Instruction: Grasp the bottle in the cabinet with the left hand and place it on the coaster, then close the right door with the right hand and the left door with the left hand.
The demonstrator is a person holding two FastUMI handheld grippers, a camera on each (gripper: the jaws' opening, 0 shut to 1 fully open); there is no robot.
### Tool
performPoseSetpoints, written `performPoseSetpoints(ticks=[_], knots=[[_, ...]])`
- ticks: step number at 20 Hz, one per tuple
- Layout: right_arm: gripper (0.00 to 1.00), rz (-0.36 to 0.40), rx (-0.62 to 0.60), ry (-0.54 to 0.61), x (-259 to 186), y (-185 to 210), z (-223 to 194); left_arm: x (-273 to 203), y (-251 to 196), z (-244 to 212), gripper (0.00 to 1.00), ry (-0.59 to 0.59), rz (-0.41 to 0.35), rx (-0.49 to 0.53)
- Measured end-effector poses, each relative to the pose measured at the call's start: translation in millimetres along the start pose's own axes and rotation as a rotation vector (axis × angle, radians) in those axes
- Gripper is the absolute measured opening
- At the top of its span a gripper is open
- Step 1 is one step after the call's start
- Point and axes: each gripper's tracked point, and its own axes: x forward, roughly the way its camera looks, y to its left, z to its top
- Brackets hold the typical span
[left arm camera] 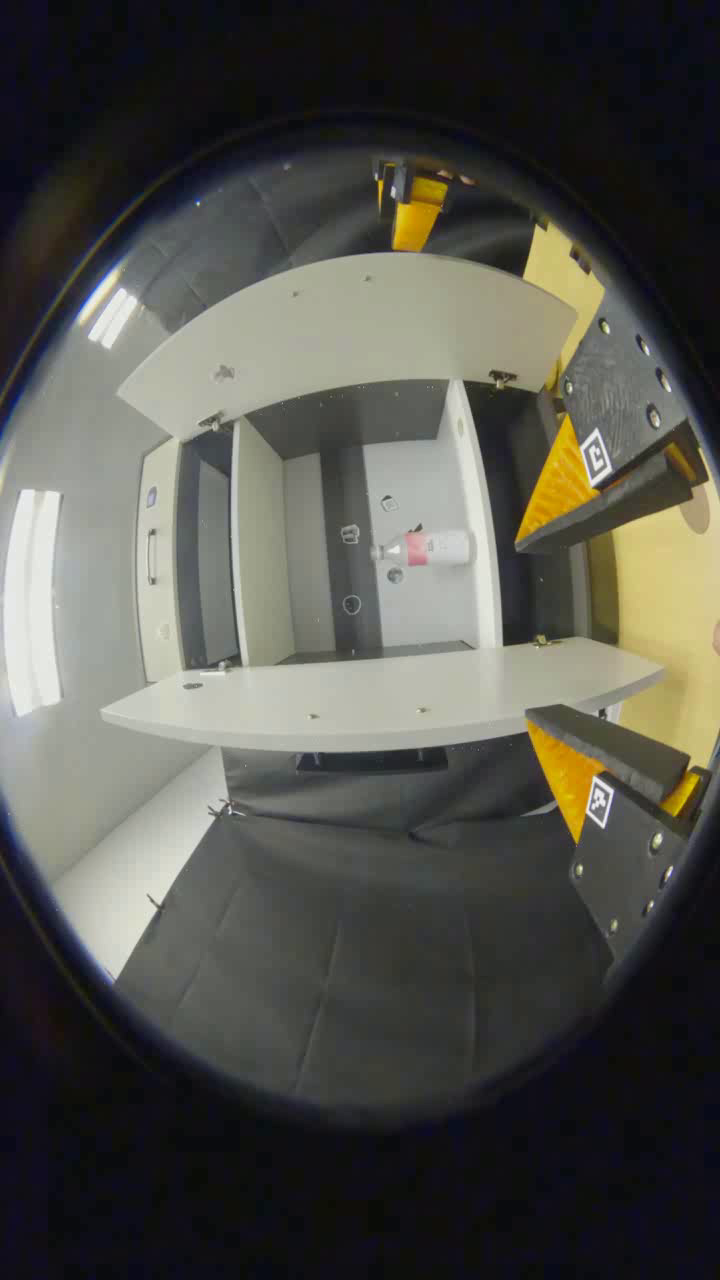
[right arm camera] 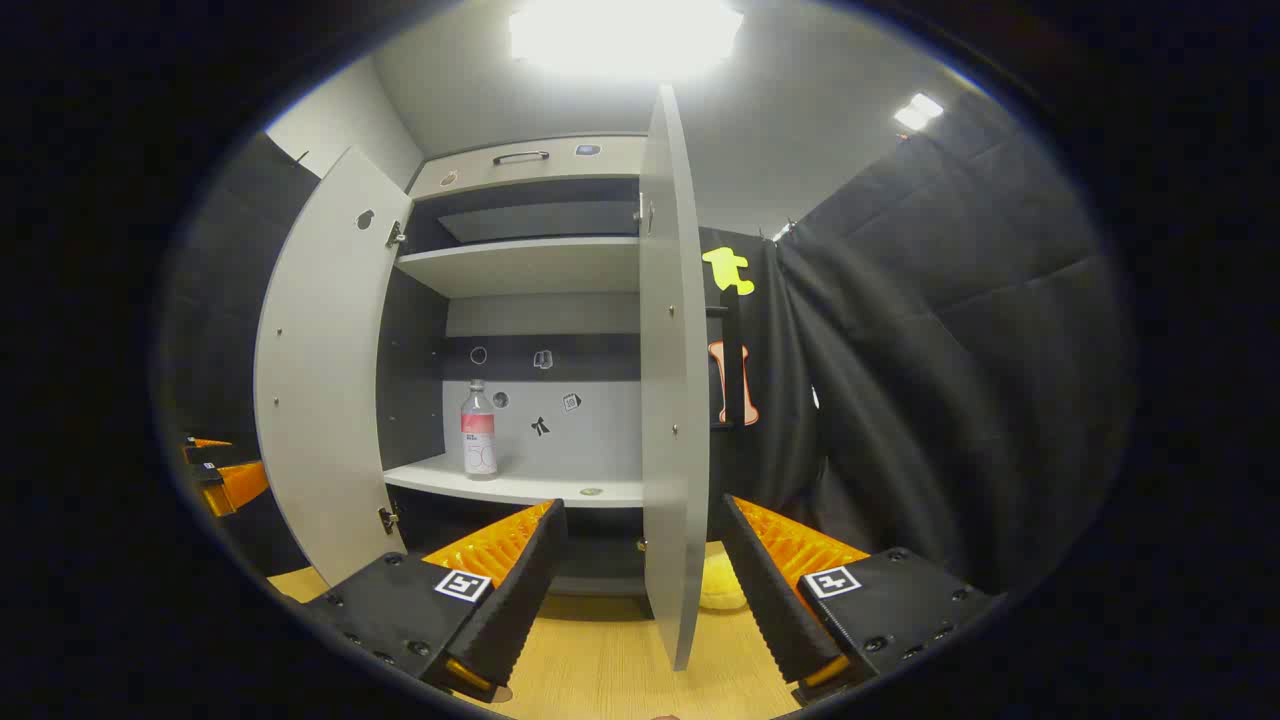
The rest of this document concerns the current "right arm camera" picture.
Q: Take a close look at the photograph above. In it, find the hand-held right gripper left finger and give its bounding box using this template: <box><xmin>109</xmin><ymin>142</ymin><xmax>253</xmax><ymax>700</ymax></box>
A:
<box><xmin>300</xmin><ymin>498</ymin><xmax>569</xmax><ymax>701</ymax></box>

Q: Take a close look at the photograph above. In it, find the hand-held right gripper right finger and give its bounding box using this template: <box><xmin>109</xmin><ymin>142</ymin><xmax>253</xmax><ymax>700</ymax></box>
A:
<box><xmin>720</xmin><ymin>494</ymin><xmax>1006</xmax><ymax>706</ymax></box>

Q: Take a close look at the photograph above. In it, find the grey cabinet door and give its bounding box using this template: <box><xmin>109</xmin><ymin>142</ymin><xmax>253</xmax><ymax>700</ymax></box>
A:
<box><xmin>253</xmin><ymin>147</ymin><xmax>414</xmax><ymax>586</ymax></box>
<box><xmin>638</xmin><ymin>84</ymin><xmax>748</xmax><ymax>671</ymax></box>

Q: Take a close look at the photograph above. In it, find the clear bottle with pink label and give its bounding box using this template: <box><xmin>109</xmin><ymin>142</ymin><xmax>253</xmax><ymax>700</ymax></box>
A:
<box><xmin>460</xmin><ymin>379</ymin><xmax>499</xmax><ymax>480</ymax></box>

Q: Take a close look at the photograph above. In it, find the grey cabinet with shelves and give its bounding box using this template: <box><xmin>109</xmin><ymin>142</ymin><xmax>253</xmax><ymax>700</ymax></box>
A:
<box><xmin>375</xmin><ymin>133</ymin><xmax>651</xmax><ymax>601</ymax></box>

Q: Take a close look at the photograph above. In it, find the yellow round plush cushion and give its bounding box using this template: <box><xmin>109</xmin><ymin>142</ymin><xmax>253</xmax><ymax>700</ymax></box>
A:
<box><xmin>699</xmin><ymin>543</ymin><xmax>749</xmax><ymax>612</ymax></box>

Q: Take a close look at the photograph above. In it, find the black backdrop cloth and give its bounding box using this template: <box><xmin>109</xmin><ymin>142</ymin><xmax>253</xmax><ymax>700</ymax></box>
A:
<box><xmin>158</xmin><ymin>133</ymin><xmax>321</xmax><ymax>578</ymax></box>
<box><xmin>700</xmin><ymin>90</ymin><xmax>1136</xmax><ymax>601</ymax></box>

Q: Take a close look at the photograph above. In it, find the small ceiling light panel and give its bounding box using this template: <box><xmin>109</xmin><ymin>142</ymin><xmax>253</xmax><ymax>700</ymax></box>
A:
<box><xmin>893</xmin><ymin>92</ymin><xmax>946</xmax><ymax>131</ymax></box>

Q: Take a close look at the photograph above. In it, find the large ceiling light panel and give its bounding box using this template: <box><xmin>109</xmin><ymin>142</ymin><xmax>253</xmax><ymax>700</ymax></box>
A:
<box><xmin>508</xmin><ymin>0</ymin><xmax>746</xmax><ymax>81</ymax></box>

